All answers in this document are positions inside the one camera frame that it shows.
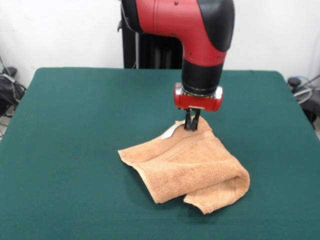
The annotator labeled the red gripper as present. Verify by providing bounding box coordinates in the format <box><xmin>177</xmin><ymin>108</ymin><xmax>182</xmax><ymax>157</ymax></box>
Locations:
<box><xmin>174</xmin><ymin>83</ymin><xmax>225</xmax><ymax>132</ymax></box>

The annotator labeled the tan terry towel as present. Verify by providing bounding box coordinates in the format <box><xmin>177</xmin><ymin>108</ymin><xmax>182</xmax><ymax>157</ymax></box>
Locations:
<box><xmin>117</xmin><ymin>117</ymin><xmax>251</xmax><ymax>215</ymax></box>

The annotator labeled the dark green table cloth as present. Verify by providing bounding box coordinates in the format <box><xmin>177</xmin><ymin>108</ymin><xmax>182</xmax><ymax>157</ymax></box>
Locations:
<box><xmin>0</xmin><ymin>66</ymin><xmax>320</xmax><ymax>240</ymax></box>

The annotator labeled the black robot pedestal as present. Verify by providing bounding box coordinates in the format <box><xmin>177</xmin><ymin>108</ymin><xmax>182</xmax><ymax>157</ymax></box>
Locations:
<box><xmin>117</xmin><ymin>0</ymin><xmax>185</xmax><ymax>70</ymax></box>

